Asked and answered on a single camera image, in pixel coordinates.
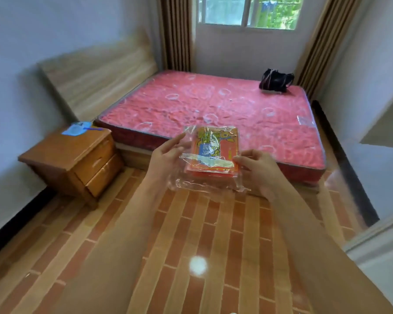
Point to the brown striped curtain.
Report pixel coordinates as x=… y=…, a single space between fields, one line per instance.
x=324 y=42
x=176 y=32

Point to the blue fly swatter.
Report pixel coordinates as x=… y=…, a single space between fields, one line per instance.
x=77 y=129

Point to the person's right hand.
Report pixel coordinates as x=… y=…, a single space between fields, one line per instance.
x=260 y=171

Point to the person's left hand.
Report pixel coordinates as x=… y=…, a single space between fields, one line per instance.
x=163 y=163

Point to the wooden bed frame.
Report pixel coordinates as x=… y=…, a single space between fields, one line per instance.
x=144 y=156

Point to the person's right forearm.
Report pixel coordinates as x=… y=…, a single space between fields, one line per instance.
x=317 y=251

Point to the orange packet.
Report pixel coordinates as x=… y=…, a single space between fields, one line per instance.
x=213 y=156

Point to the brown wooden nightstand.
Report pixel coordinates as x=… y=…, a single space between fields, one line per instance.
x=73 y=160

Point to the person's left forearm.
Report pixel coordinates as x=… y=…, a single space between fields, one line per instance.
x=114 y=245

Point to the pink plastic-covered mattress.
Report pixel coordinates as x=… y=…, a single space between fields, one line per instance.
x=216 y=111

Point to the light wooden bed headboard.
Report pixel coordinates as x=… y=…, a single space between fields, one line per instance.
x=98 y=78

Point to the white-framed window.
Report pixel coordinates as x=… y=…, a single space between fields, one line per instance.
x=250 y=12

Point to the black handbag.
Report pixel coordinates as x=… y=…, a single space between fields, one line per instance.
x=275 y=81

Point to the white door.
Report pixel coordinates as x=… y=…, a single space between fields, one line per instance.
x=380 y=258

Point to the person's right fingers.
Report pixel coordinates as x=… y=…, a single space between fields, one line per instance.
x=249 y=160

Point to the person's left fingers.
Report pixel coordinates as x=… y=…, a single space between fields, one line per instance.
x=178 y=148

